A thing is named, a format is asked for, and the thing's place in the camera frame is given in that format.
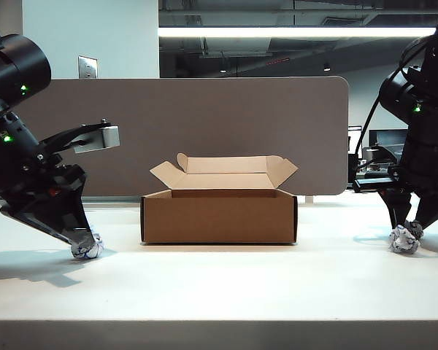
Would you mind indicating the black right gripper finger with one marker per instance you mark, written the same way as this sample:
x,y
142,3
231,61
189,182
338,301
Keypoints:
x,y
394,206
436,211

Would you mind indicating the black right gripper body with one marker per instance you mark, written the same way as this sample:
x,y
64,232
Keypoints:
x,y
427,171

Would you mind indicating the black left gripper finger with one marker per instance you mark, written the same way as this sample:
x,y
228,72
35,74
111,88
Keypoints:
x,y
58,215

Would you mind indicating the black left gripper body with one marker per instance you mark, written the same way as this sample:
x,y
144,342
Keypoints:
x,y
33,182

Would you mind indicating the small grey paper ball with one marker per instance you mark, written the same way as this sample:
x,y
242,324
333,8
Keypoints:
x,y
417,229

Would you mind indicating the white grey-printed paper ball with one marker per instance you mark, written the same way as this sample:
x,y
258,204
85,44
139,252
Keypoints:
x,y
401,242

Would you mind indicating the white blue-printed paper ball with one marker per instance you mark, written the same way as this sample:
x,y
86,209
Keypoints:
x,y
87,249

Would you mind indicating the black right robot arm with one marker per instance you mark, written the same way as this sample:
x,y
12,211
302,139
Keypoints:
x,y
427,91

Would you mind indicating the open brown cardboard box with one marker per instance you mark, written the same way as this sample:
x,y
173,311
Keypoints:
x,y
219,222

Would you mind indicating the large black screen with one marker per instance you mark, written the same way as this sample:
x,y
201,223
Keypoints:
x,y
387,138

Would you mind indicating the monitor with white screen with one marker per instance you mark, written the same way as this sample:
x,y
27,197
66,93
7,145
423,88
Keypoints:
x,y
354,140

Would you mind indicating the black ceiling spotlight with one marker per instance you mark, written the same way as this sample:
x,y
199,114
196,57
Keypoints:
x,y
326,67

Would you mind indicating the wide grey desk partition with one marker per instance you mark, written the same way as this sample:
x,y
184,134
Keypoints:
x,y
204,120

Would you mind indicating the long linear ceiling light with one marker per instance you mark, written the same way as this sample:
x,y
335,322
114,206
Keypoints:
x,y
295,32

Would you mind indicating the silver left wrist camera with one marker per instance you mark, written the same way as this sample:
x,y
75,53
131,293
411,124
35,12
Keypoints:
x,y
98,140

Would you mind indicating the metal wall switch plate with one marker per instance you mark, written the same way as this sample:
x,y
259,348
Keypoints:
x,y
87,67

